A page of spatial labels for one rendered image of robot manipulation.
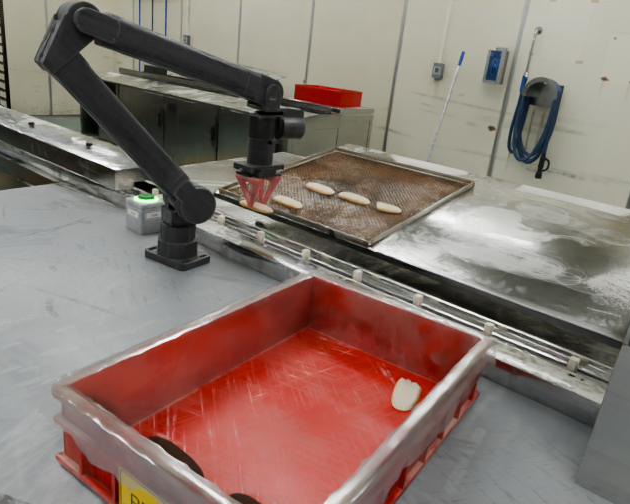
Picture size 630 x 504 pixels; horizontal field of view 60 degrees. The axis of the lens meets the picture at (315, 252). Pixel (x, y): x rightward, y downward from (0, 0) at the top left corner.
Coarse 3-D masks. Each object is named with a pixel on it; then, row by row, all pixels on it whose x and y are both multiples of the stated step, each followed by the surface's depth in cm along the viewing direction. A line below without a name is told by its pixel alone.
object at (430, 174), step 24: (288, 168) 164; (312, 168) 165; (336, 168) 164; (408, 168) 163; (240, 192) 147; (408, 192) 147; (456, 192) 144; (288, 216) 132; (336, 216) 133; (384, 216) 132; (408, 216) 133; (360, 240) 119
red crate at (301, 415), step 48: (240, 384) 76; (288, 384) 77; (336, 384) 78; (384, 384) 80; (432, 384) 81; (144, 432) 64; (192, 432) 65; (240, 432) 66; (288, 432) 67; (336, 432) 68; (384, 432) 69; (96, 480) 56; (240, 480) 59; (288, 480) 60; (336, 480) 61
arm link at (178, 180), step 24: (72, 24) 87; (48, 48) 87; (72, 48) 88; (48, 72) 93; (72, 72) 90; (72, 96) 95; (96, 96) 94; (96, 120) 97; (120, 120) 98; (120, 144) 101; (144, 144) 102; (144, 168) 104; (168, 168) 106; (168, 192) 108; (192, 192) 109; (192, 216) 110
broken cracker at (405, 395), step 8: (400, 384) 79; (408, 384) 79; (416, 384) 79; (392, 392) 77; (400, 392) 76; (408, 392) 77; (416, 392) 77; (392, 400) 75; (400, 400) 75; (408, 400) 75; (416, 400) 76; (400, 408) 74; (408, 408) 74
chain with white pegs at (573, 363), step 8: (152, 192) 150; (224, 216) 133; (224, 224) 134; (264, 232) 125; (304, 256) 117; (360, 272) 108; (360, 280) 109; (416, 296) 100; (416, 304) 101; (488, 328) 92; (576, 360) 84; (568, 368) 85; (576, 368) 84
